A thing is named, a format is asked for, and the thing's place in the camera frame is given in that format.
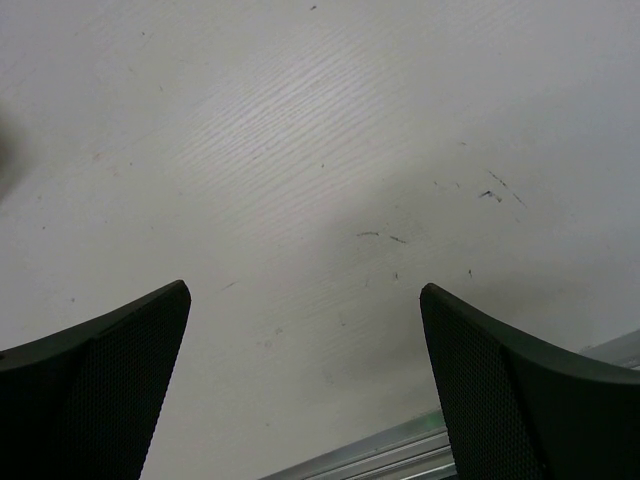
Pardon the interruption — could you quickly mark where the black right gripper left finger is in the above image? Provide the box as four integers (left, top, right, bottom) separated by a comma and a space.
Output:
1, 280, 191, 479

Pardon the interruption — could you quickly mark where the aluminium front frame rail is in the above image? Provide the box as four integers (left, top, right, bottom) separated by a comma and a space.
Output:
257, 329, 640, 480

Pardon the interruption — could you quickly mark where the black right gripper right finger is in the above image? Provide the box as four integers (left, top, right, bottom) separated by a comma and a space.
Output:
420, 284, 639, 479

